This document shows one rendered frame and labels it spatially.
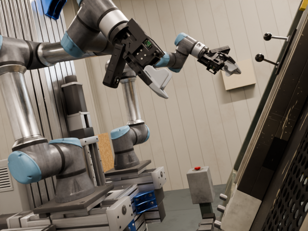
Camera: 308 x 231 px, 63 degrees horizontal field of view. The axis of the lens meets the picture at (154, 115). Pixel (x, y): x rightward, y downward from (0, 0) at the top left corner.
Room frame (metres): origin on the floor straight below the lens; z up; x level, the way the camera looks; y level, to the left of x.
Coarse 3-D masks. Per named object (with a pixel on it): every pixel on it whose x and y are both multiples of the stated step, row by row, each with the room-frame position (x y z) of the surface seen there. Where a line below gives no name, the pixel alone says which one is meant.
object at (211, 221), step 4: (204, 216) 1.21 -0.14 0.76; (208, 216) 1.20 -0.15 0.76; (212, 216) 1.19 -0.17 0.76; (220, 216) 1.06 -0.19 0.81; (204, 220) 1.16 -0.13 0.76; (208, 220) 1.16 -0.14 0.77; (212, 220) 1.15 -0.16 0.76; (200, 224) 1.23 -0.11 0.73; (204, 224) 1.14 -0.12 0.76; (208, 224) 1.13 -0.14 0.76; (212, 224) 1.13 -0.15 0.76; (200, 228) 1.10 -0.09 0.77; (204, 228) 1.09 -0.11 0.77; (208, 228) 1.08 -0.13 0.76; (212, 228) 1.10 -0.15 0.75; (216, 228) 1.12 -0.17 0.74
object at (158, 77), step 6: (150, 66) 0.61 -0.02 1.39; (150, 72) 0.61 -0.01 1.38; (156, 72) 0.60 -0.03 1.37; (162, 72) 0.60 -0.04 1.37; (168, 72) 0.60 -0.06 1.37; (150, 78) 0.61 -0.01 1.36; (156, 78) 0.61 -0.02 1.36; (162, 78) 0.60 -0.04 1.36; (150, 84) 0.60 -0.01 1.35; (156, 84) 0.61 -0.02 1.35; (162, 84) 0.61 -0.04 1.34; (156, 90) 0.61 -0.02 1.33; (162, 96) 0.61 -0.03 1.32
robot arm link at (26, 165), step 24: (0, 48) 0.84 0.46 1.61; (24, 48) 0.92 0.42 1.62; (0, 72) 0.86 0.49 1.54; (24, 72) 0.92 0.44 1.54; (24, 96) 0.87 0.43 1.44; (24, 120) 0.85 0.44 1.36; (24, 144) 0.83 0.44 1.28; (48, 144) 0.89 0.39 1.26; (24, 168) 0.80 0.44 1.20; (48, 168) 0.86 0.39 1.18
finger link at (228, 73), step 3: (225, 66) 1.23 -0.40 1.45; (222, 69) 1.23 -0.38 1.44; (225, 69) 1.23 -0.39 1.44; (225, 72) 1.22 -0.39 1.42; (228, 72) 1.22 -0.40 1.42; (231, 72) 1.22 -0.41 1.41; (234, 72) 1.22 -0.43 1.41; (237, 72) 1.21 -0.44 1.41; (225, 75) 1.21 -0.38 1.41; (228, 75) 1.21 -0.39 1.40
